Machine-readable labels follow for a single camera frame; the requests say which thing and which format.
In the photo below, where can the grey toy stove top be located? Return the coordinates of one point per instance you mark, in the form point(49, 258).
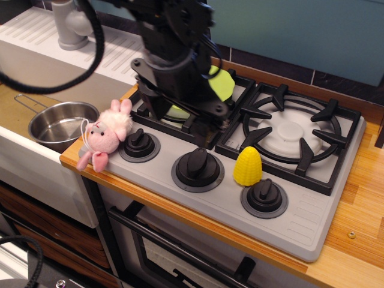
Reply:
point(300, 231)

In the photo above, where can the yellow toy corn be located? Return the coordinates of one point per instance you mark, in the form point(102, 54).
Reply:
point(248, 167)

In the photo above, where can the black burner grate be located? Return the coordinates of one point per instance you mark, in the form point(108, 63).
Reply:
point(318, 172)
point(180, 129)

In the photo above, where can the black right burner grate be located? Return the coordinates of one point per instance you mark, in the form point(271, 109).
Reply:
point(318, 172)

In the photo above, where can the grey toy faucet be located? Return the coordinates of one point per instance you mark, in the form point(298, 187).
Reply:
point(72, 25)

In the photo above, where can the black left stove knob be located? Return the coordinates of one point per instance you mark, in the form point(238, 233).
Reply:
point(139, 147)

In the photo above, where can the pink plush bunny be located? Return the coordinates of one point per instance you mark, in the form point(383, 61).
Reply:
point(103, 137)

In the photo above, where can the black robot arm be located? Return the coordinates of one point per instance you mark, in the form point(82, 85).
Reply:
point(170, 30)

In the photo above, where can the black left burner grate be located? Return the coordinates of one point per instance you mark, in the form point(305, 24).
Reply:
point(180, 129)

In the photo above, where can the white toy sink unit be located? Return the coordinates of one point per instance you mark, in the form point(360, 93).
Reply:
point(30, 53)

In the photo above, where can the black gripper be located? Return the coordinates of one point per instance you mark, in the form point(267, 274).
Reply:
point(182, 85)

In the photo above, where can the black right stove knob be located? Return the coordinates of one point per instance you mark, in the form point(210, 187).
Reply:
point(265, 199)

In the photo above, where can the white right burner cap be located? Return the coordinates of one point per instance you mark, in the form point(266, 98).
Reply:
point(288, 127)

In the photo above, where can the stainless steel pot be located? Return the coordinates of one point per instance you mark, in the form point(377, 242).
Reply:
point(57, 127)

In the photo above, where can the lime green plate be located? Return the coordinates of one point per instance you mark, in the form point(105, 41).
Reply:
point(222, 84)

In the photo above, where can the black stove knob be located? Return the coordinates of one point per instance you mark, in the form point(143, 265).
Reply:
point(265, 199)
point(197, 171)
point(139, 147)

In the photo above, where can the black oven door handle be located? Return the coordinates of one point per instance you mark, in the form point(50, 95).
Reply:
point(172, 260)

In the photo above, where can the black middle stove knob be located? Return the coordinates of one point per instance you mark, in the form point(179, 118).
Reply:
point(197, 171)

